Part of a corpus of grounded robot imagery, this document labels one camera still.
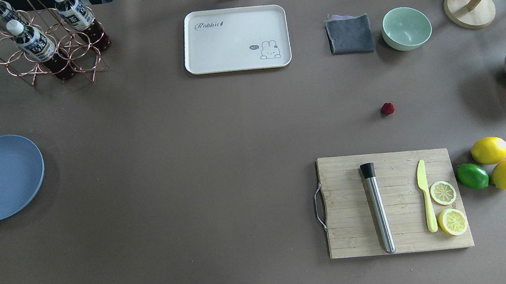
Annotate right rear tea bottle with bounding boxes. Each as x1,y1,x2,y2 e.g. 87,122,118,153
54,0,111,51

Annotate green bowl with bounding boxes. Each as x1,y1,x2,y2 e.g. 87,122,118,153
382,7,433,51

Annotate cream rabbit tray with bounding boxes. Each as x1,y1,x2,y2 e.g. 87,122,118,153
183,5,292,75

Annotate lemon slice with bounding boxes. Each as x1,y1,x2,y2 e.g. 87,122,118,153
429,181,457,205
437,208,468,236

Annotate yellow plastic knife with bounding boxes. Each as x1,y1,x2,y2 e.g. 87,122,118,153
416,159,438,233

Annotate upper whole lemon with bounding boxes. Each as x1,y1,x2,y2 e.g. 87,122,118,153
470,136,506,164

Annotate red strawberry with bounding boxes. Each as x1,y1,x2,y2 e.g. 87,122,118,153
381,103,396,116

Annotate front tea bottle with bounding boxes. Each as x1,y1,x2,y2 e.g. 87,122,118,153
6,19,76,80

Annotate grey folded cloth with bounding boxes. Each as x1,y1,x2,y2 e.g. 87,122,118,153
324,13,375,54

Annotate upper lemon slice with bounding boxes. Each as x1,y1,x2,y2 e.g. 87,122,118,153
429,181,457,205

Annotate wooden cutting board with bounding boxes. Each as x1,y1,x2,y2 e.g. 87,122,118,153
316,148,474,259

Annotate steel muddler black tip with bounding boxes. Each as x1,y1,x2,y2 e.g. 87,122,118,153
360,162,396,254

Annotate lower lemon slice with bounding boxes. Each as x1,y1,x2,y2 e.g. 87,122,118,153
437,208,468,236

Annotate copper wire bottle rack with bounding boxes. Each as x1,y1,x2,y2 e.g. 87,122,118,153
0,0,109,86

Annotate green lime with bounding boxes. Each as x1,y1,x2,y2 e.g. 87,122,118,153
456,163,490,190

